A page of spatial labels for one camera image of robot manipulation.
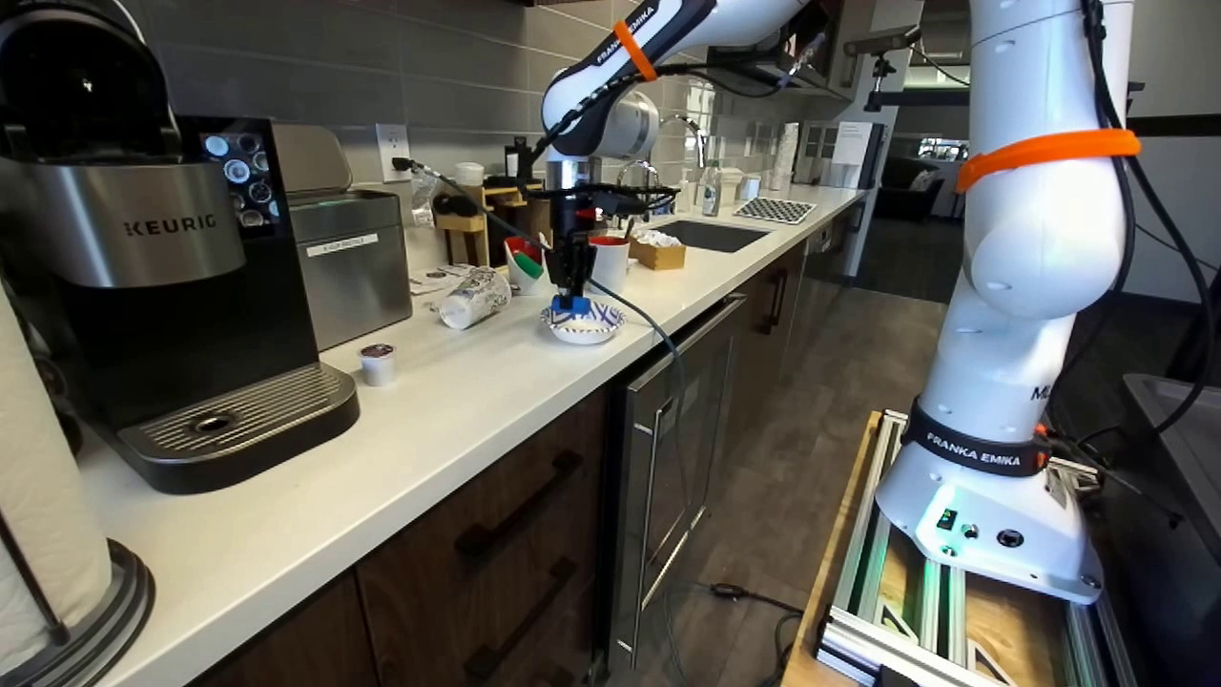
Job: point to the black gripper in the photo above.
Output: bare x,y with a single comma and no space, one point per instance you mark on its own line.
583,223

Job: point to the white coffee pod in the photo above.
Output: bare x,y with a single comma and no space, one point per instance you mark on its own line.
380,368

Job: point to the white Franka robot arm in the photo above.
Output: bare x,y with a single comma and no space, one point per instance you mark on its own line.
1015,292

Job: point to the black and white patterned bowl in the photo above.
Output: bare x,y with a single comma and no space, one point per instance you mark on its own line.
590,329

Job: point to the black Keurig coffee machine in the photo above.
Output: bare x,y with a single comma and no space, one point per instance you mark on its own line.
153,306

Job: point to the white mug red inside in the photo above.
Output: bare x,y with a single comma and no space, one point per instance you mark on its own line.
616,266

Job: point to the white mug green red print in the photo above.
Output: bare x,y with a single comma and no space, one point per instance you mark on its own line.
523,266

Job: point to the wooden box with sugar packets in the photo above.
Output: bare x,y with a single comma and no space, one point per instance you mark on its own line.
659,254

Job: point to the white lying cup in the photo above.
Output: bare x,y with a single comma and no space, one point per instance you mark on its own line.
476,300

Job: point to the wooden organizer rack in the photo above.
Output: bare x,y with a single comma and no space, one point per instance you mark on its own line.
464,228

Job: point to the chrome faucet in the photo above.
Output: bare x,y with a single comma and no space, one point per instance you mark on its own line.
655,172

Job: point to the black canister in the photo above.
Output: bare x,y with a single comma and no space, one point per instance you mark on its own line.
518,158

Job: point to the dark countertop sink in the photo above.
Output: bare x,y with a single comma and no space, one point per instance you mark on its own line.
711,235

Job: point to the small white cup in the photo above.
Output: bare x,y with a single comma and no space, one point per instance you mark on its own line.
469,172

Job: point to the white soap bottle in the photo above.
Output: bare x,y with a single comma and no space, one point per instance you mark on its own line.
700,154

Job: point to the grey drying mat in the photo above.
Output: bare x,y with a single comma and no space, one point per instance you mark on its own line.
771,211

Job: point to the stainless undercounter appliance door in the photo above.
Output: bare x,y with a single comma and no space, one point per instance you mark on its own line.
674,471

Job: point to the stainless steel box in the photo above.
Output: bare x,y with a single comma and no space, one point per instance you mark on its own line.
348,267

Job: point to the dark wood base cabinet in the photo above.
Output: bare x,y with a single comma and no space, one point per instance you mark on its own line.
496,560

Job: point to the black paper towel holder base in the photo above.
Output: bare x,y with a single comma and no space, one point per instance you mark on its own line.
120,611

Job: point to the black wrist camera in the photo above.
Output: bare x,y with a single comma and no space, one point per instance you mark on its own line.
642,195

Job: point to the white wall outlet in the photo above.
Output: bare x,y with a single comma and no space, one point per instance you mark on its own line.
396,142

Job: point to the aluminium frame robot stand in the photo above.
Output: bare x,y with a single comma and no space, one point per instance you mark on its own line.
935,611

